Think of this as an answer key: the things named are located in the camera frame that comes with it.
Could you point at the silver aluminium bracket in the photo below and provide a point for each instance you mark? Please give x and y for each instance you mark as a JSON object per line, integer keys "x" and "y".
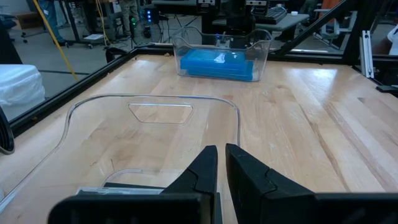
{"x": 366, "y": 53}

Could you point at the black metal table frame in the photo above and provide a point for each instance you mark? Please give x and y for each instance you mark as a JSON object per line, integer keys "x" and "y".
{"x": 77, "y": 84}

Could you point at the white trash bin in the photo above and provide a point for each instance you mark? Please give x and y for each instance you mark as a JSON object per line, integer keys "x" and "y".
{"x": 18, "y": 90}

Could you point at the clear plastic bin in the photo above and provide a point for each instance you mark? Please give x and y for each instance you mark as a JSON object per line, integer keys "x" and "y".
{"x": 220, "y": 40}
{"x": 155, "y": 130}

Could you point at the grey desk top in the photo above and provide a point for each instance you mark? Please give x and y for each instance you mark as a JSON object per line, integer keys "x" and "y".
{"x": 280, "y": 21}

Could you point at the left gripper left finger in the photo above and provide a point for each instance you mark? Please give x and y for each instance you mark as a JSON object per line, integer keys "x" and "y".
{"x": 199, "y": 177}

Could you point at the black backlit keyboard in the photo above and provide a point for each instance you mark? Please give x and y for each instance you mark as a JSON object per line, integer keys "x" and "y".
{"x": 270, "y": 14}

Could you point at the black lit computer tower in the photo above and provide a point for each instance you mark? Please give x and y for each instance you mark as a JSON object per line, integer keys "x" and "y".
{"x": 150, "y": 15}

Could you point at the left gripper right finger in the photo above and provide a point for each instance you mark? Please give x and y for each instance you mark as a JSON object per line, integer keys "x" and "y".
{"x": 258, "y": 193}

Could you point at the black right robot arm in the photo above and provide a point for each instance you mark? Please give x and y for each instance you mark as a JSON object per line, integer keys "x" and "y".
{"x": 236, "y": 15}

